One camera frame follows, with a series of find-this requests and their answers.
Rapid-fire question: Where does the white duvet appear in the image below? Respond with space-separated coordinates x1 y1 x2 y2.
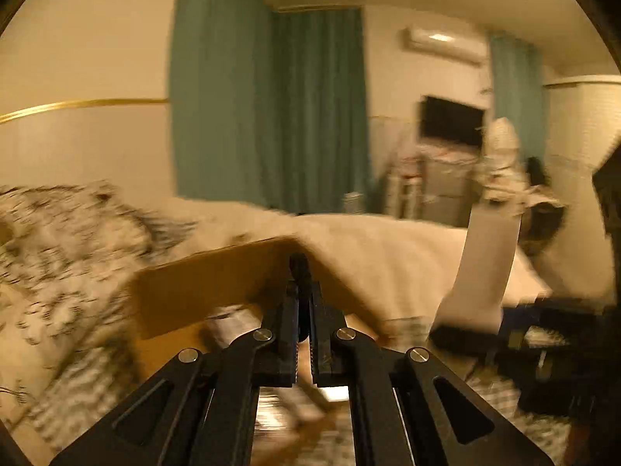
160 196 552 337

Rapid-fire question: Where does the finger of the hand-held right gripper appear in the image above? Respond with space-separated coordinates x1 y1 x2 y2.
429 301 522 366

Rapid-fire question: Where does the narrow green curtain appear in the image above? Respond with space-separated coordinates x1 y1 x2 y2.
487 34 545 162

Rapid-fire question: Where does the wide green curtain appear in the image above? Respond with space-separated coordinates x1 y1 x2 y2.
169 0 372 215

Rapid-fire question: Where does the chair with dark clothing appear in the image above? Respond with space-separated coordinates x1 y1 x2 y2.
473 157 567 256

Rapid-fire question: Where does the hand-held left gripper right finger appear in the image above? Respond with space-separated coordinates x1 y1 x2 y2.
309 282 556 466

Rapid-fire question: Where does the grey checked blanket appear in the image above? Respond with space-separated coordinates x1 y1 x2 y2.
10 301 583 466

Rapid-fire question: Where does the cluttered dresser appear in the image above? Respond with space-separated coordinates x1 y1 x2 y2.
385 141 482 228

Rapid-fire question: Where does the white paper strip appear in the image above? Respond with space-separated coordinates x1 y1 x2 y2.
431 199 526 337

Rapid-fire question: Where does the black television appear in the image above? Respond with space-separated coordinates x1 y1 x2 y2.
419 96 486 147

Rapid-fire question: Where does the round white vanity mirror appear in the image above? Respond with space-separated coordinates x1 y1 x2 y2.
482 117 523 176

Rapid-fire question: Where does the white wardrobe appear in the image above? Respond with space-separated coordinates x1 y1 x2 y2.
540 75 621 303

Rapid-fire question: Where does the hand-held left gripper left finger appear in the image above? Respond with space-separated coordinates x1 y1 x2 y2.
49 279 302 466

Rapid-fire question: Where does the white air conditioner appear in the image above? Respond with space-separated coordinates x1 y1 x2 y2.
402 26 489 65

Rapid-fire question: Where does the brown cardboard box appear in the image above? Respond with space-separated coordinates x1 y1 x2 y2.
131 235 428 466

